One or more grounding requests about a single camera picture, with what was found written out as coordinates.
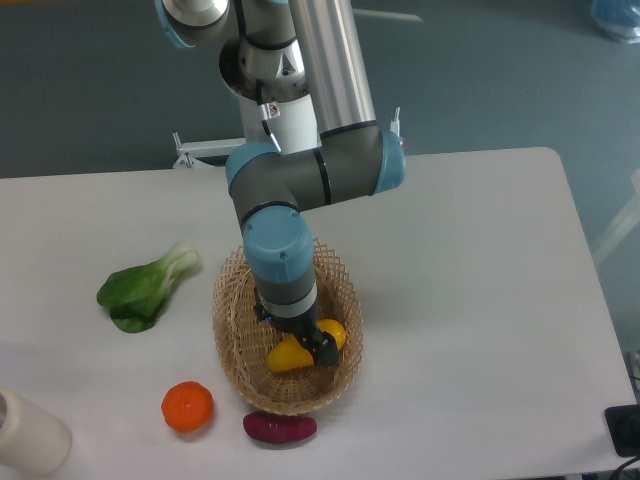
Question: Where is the cream white bottle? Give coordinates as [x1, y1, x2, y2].
[1, 387, 72, 476]

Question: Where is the woven wicker basket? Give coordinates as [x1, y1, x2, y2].
[213, 240, 363, 415]

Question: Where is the orange pumpkin toy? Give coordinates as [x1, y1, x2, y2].
[161, 381, 214, 434]

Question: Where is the black device at table edge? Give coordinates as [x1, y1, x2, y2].
[604, 404, 639, 457]

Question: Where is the green bok choy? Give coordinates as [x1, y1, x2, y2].
[96, 243, 201, 334]

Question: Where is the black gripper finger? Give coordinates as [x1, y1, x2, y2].
[253, 289, 273, 323]
[298, 328, 339, 367]

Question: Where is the yellow mango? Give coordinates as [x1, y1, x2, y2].
[266, 319, 347, 373]

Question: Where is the purple sweet potato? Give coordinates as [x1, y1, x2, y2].
[243, 411, 318, 445]

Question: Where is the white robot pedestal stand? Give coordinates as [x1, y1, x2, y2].
[171, 37, 406, 170]

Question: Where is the black cable on pedestal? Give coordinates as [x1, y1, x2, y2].
[254, 78, 284, 151]

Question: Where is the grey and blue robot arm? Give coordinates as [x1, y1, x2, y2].
[155, 1, 406, 367]

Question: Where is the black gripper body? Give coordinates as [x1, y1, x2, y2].
[267, 309, 320, 339]

